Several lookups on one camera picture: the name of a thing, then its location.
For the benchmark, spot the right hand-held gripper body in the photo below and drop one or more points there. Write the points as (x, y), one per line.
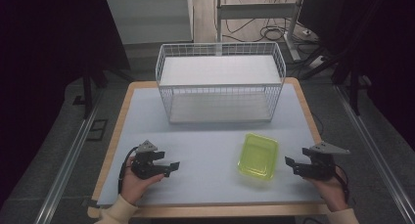
(318, 165)

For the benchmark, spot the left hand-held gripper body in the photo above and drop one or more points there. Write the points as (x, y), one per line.
(143, 167)

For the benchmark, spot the green plastic container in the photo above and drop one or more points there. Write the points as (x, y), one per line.
(258, 157)

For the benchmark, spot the person's left hand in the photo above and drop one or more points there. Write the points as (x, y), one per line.
(135, 186)

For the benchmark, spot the person's right hand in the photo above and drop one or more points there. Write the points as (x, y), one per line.
(329, 191)

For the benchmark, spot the grey table mat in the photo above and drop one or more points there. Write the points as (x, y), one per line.
(202, 158)

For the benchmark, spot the wooden table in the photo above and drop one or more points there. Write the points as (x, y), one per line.
(112, 142)

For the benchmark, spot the black floor plate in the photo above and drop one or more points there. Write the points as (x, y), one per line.
(97, 130)

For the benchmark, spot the black stand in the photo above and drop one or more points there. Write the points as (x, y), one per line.
(87, 90)
(354, 87)

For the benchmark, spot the white power strip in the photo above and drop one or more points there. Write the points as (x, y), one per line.
(315, 61)

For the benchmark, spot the dark curtain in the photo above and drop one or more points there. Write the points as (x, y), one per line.
(385, 54)
(42, 70)

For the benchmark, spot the white cabinet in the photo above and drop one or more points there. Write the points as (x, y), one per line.
(150, 18)

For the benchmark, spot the metal floor rail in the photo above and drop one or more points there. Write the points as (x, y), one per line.
(70, 158)
(375, 152)

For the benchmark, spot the white metal desk frame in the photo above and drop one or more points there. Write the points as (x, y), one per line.
(257, 10)

